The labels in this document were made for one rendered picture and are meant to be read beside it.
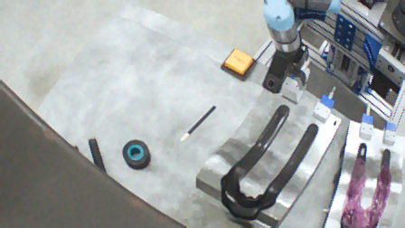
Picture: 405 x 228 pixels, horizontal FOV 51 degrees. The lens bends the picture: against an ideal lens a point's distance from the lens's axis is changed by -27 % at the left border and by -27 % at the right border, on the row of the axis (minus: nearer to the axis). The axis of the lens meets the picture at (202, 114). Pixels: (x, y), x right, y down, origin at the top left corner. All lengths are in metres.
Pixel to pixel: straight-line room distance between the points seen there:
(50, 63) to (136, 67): 1.23
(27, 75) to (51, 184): 2.66
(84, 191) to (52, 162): 0.02
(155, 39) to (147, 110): 0.26
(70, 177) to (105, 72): 1.49
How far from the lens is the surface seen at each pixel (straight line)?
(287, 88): 1.48
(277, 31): 1.23
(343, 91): 2.38
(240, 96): 1.63
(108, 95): 1.67
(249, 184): 1.37
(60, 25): 3.02
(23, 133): 0.26
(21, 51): 3.05
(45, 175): 0.24
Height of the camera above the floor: 2.21
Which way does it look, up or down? 62 degrees down
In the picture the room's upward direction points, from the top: 6 degrees counter-clockwise
